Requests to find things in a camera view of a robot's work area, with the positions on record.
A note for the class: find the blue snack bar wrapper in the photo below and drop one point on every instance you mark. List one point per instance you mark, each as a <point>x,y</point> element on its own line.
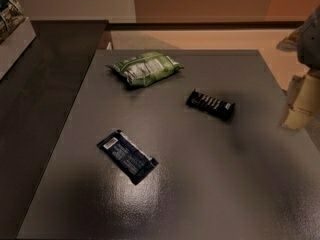
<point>127,156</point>

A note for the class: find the black rxbar chocolate bar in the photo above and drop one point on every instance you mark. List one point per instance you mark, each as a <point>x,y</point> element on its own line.
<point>213,106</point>

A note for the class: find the white box of snacks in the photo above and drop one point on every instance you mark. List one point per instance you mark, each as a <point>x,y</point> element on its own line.
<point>16,34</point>

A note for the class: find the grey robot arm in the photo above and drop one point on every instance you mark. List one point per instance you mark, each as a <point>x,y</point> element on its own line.
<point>308,47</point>

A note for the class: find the green chip bag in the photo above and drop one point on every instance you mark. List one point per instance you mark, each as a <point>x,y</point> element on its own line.
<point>146,69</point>

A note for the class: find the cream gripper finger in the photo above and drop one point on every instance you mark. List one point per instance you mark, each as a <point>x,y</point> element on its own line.
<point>303,101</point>

